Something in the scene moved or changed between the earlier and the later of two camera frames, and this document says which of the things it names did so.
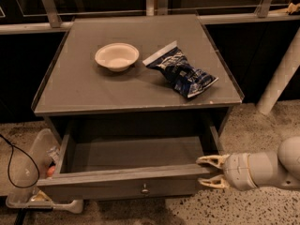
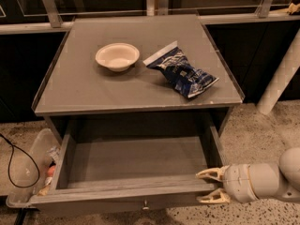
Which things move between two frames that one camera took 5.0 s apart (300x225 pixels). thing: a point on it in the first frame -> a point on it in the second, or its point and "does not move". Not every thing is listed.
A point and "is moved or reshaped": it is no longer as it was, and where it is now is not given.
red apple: x=51 y=171 does not move
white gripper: x=236 y=171 -> x=236 y=183
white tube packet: x=53 y=152 does not move
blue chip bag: x=187 y=80 does not move
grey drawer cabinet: x=137 y=70 does not move
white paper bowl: x=117 y=57 does not move
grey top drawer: x=129 y=160 is moved or reshaped
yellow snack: x=40 y=197 -> x=43 y=191
